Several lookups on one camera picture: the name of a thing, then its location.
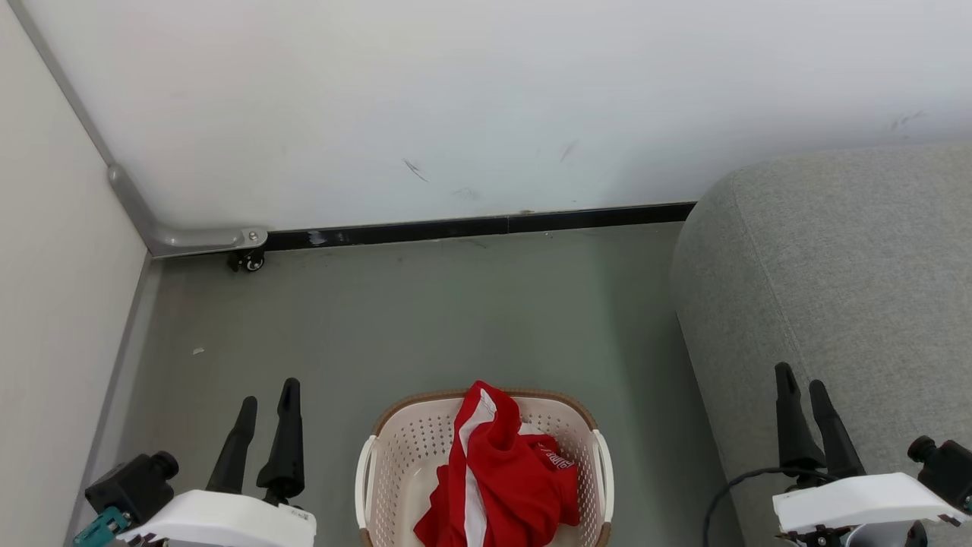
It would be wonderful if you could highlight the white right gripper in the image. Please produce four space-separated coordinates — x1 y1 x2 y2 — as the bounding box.
773 362 970 547

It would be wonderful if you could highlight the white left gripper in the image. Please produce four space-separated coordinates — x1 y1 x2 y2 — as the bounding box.
118 378 317 547

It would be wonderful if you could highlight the red garment with white stripe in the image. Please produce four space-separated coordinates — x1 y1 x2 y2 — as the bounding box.
414 381 548 547

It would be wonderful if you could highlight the grey fabric sofa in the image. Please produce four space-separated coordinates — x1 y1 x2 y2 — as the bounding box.
670 144 972 547

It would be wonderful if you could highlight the cream perforated laundry basket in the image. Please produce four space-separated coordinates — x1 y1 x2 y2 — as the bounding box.
355 389 614 547

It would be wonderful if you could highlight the black baseboard strip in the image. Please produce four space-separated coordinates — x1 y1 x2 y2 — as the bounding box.
264 201 698 252

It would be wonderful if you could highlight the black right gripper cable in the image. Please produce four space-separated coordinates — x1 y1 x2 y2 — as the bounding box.
702 466 840 547

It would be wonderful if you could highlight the teal left camera connector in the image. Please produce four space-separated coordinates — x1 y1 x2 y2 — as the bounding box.
74 507 131 547

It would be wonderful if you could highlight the grey metal frame leg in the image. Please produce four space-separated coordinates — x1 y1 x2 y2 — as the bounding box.
8 0 269 258

